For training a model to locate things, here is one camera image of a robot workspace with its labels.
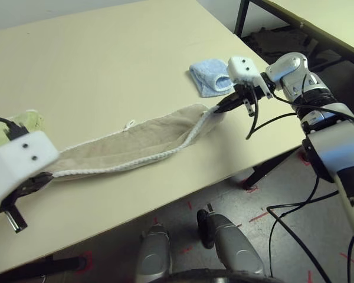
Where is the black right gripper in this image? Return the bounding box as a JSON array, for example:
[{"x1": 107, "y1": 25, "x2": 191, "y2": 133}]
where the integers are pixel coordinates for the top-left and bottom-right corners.
[{"x1": 214, "y1": 84, "x2": 274, "y2": 117}]

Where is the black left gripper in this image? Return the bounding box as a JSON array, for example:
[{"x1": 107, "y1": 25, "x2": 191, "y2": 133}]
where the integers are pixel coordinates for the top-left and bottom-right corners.
[{"x1": 0, "y1": 172, "x2": 54, "y2": 234}]

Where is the beige towel with white trim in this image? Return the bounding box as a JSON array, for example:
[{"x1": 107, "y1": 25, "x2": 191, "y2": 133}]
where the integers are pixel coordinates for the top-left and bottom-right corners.
[{"x1": 44, "y1": 103, "x2": 227, "y2": 185}]

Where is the blue folded towel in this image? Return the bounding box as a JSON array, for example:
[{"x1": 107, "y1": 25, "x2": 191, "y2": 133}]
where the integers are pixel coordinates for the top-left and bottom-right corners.
[{"x1": 189, "y1": 58, "x2": 235, "y2": 98}]

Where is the green folded towel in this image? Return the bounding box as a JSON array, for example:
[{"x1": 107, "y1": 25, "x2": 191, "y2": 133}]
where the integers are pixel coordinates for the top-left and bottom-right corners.
[{"x1": 0, "y1": 108, "x2": 45, "y2": 153}]

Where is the black table leg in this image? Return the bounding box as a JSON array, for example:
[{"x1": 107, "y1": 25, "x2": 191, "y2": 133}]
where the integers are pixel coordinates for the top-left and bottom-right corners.
[
  {"x1": 242, "y1": 147, "x2": 301, "y2": 189},
  {"x1": 0, "y1": 255, "x2": 88, "y2": 279}
]

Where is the silver robot left leg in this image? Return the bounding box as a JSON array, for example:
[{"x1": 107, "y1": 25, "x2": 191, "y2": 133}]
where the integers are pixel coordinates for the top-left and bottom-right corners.
[{"x1": 135, "y1": 223, "x2": 173, "y2": 283}]

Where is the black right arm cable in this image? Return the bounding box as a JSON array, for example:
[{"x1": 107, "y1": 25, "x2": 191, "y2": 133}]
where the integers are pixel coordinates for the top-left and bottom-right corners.
[{"x1": 245, "y1": 73, "x2": 354, "y2": 283}]

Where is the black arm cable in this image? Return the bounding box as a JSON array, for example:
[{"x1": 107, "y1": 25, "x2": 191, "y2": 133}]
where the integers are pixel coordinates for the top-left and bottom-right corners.
[
  {"x1": 0, "y1": 114, "x2": 29, "y2": 139},
  {"x1": 245, "y1": 73, "x2": 354, "y2": 283}
]

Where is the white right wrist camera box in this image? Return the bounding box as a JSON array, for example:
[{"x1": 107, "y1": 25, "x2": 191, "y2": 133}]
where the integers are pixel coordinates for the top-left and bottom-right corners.
[{"x1": 226, "y1": 55, "x2": 272, "y2": 100}]

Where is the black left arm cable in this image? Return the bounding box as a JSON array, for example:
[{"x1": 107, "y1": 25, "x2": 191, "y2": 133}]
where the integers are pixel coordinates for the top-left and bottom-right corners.
[{"x1": 0, "y1": 114, "x2": 29, "y2": 139}]

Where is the beige table with black frame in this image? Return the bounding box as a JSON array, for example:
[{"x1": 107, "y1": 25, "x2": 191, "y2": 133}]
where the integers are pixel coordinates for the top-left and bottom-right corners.
[{"x1": 234, "y1": 0, "x2": 354, "y2": 71}]

